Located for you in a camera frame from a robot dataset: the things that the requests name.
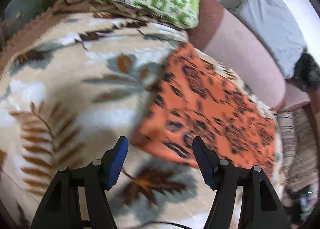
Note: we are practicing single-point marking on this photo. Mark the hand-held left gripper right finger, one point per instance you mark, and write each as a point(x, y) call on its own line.
point(203, 164)

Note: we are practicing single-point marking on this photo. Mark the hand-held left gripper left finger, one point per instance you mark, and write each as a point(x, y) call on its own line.
point(117, 161)

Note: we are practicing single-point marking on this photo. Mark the orange floral blouse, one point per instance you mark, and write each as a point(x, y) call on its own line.
point(207, 109)

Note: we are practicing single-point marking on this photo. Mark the striped sofa cushion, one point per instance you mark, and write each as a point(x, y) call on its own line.
point(296, 149)

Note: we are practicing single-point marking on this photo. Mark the leaf print blanket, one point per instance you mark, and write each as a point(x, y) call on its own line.
point(75, 94)

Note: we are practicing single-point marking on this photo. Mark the pink bolster cushion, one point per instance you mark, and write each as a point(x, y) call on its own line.
point(240, 54)

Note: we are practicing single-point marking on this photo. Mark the dark furry cushion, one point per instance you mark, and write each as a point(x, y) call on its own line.
point(307, 71)

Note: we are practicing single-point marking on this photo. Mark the grey blue pillow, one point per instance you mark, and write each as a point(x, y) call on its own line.
point(271, 19)

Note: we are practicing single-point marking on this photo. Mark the brown fringed cloth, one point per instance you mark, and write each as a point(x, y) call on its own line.
point(42, 19)

